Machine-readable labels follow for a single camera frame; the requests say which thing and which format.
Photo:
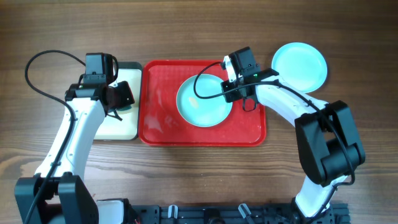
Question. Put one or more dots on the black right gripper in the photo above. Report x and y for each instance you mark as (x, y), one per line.
(229, 98)

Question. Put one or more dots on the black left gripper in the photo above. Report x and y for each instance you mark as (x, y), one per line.
(124, 91)

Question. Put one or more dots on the green yellow sponge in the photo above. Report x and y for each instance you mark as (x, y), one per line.
(126, 108)

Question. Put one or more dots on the mint green round plate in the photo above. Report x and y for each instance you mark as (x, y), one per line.
(202, 112)

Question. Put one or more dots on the light blue round plate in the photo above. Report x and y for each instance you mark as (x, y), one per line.
(301, 66)

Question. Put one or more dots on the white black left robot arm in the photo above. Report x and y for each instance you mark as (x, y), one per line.
(56, 193)

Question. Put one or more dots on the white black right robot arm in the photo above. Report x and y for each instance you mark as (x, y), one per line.
(329, 145)

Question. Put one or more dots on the black water basin tray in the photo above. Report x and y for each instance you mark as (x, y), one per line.
(127, 129)

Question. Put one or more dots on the red plastic tray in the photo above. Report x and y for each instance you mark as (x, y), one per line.
(160, 123)

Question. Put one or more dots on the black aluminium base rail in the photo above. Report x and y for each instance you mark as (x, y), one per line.
(269, 213)

